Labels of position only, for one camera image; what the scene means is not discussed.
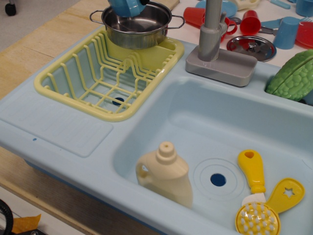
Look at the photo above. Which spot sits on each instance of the stainless steel pot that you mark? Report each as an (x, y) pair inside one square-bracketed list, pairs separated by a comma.
[(148, 29)]

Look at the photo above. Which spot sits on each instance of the grey toy faucet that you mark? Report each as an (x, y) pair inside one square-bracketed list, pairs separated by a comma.
[(208, 60)]

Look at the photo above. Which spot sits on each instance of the orange tape piece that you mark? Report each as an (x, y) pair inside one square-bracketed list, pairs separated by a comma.
[(25, 224)]

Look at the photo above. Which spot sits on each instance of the pale yellow dish rack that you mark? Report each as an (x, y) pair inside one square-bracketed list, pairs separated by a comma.
[(104, 80)]

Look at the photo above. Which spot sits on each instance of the blue upside-down plastic cup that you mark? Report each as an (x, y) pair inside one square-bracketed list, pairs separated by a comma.
[(286, 34)]

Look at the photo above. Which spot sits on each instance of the cream toy detergent bottle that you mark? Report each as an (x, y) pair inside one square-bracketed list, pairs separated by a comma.
[(166, 173)]

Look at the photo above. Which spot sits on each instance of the red plastic cup lying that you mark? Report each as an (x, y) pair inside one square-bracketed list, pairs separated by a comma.
[(194, 16)]

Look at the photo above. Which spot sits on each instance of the red plastic cup upright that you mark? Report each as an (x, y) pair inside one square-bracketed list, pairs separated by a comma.
[(250, 24)]

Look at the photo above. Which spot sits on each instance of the cream toy piece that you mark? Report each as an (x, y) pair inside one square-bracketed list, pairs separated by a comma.
[(246, 4)]

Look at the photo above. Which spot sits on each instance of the steel pot lid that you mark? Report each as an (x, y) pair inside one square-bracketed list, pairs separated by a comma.
[(262, 49)]

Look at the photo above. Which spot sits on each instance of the blue plastic cup with handle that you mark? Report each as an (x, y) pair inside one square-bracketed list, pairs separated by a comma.
[(128, 8)]

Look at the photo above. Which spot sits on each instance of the red cup with handle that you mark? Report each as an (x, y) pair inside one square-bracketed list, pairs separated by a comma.
[(231, 28)]

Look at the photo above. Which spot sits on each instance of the yellow round scrub brush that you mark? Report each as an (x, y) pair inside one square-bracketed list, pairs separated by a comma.
[(262, 218)]

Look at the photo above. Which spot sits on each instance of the blue plastic plate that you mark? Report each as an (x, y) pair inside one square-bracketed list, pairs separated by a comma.
[(227, 6)]

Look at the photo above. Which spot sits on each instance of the blue cup top right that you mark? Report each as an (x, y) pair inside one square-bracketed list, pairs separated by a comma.
[(304, 8)]

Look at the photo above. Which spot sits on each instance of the yellow handled white brush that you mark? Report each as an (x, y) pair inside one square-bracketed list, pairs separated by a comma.
[(251, 164)]

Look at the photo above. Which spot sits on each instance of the light blue toy sink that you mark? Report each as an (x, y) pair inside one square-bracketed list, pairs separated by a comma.
[(208, 122)]

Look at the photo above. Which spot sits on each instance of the green bumpy toy vegetable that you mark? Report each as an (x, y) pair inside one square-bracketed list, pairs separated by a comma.
[(295, 79)]

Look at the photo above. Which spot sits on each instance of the black caster wheel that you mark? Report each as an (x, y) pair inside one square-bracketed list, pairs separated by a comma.
[(10, 9)]

